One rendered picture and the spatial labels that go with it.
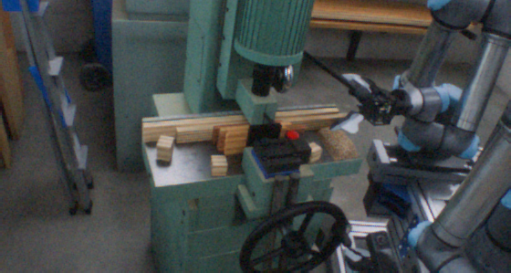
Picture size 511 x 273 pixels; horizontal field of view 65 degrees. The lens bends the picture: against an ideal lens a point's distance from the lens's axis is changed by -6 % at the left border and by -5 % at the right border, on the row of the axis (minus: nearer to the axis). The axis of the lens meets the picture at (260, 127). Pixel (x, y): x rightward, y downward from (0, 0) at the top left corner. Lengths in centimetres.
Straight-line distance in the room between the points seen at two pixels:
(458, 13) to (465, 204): 54
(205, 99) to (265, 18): 44
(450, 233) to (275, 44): 56
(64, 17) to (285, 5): 273
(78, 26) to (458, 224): 314
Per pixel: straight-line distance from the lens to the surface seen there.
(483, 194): 89
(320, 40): 398
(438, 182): 162
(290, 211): 96
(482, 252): 123
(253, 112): 113
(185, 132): 115
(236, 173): 109
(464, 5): 121
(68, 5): 351
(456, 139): 128
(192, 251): 126
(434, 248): 96
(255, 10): 99
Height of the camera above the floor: 162
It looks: 34 degrees down
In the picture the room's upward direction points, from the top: 11 degrees clockwise
